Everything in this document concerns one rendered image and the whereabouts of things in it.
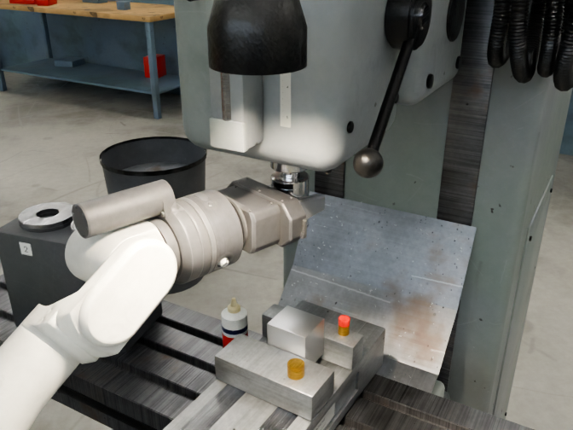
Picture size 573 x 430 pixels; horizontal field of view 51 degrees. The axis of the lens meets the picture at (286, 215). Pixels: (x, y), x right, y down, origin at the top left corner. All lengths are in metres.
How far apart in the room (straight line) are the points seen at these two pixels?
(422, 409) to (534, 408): 1.51
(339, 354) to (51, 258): 0.47
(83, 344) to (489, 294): 0.76
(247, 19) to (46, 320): 0.32
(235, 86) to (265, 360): 0.38
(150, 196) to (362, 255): 0.59
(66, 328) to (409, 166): 0.69
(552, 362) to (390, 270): 1.62
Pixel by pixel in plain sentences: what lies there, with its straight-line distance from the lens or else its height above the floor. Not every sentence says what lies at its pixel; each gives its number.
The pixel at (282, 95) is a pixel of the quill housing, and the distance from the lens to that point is 0.60.
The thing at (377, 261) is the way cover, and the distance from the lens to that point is 1.12.
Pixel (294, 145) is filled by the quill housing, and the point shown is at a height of 1.34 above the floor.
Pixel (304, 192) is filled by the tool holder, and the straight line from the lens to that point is 0.73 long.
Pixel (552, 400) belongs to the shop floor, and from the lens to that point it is 2.48.
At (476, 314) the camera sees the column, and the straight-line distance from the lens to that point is 1.16.
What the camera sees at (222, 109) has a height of 1.38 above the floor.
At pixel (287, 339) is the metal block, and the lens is 0.82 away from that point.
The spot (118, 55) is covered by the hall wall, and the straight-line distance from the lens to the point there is 6.83.
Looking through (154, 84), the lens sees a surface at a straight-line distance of 5.50.
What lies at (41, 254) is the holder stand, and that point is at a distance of 1.02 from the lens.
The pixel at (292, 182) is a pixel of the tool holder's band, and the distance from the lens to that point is 0.71.
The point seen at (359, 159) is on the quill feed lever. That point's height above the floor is 1.34.
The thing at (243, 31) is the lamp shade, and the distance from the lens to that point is 0.42.
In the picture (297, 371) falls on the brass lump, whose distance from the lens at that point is 0.78.
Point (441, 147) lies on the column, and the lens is 1.05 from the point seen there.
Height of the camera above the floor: 1.54
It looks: 25 degrees down
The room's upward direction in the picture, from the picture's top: straight up
